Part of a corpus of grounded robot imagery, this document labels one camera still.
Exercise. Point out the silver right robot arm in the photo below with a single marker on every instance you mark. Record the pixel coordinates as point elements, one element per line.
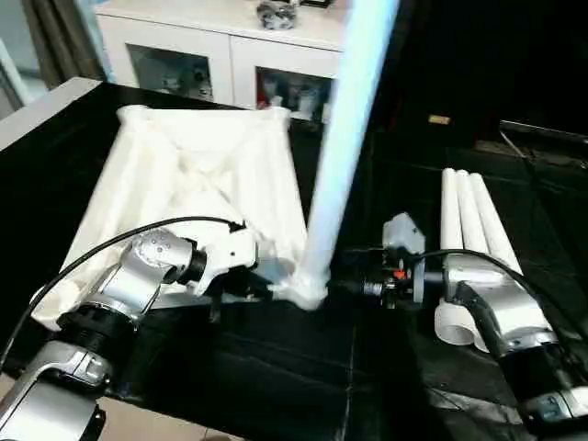
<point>519,312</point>

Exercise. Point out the small yellow label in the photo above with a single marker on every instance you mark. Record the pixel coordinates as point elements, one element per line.
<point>438,119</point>

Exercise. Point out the dark crumpled bundle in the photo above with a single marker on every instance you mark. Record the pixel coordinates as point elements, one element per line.
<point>278,14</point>

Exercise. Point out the white glass door cabinet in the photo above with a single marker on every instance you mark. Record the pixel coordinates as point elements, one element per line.
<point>229,50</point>

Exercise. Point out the small white jar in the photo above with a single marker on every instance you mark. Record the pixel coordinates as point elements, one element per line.
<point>308,105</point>

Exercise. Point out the grey curtain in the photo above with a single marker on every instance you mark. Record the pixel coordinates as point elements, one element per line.
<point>59,41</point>

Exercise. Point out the white plastic table top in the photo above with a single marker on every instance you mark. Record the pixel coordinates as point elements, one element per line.
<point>161,184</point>

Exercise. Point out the black box with label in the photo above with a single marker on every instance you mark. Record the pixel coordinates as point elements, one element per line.
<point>436,69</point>

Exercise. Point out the white toy figurine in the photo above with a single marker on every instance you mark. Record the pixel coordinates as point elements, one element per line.
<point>200,78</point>

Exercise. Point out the white plastic table leg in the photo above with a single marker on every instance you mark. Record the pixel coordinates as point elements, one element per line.
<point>450,206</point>
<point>491,220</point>
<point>349,115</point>
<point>471,211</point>

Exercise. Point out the black long rail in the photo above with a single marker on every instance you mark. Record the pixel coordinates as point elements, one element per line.
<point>546,129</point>

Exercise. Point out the red white bottle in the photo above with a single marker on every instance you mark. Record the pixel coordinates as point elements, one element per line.
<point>268,94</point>

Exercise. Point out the black work mat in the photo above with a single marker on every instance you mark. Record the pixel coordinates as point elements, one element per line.
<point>275,367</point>

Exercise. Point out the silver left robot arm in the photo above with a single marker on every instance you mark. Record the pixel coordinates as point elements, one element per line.
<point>138,271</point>

